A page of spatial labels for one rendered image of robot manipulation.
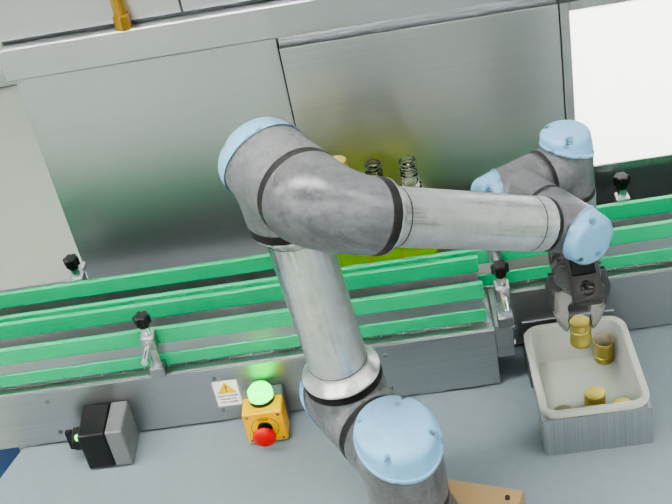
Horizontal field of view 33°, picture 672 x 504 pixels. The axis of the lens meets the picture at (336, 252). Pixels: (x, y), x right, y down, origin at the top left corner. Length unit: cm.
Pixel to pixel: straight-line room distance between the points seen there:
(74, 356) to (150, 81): 50
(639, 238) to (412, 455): 68
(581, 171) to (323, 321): 44
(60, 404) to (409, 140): 77
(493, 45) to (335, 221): 74
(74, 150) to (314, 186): 88
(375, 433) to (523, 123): 72
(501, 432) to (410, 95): 59
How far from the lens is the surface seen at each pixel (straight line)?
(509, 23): 196
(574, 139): 167
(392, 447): 154
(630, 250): 204
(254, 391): 196
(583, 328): 186
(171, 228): 219
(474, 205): 143
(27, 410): 211
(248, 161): 139
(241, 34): 196
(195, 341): 198
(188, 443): 206
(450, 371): 200
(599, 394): 191
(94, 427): 203
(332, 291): 152
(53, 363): 206
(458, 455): 192
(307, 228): 132
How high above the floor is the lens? 213
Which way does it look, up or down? 35 degrees down
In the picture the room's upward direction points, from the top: 12 degrees counter-clockwise
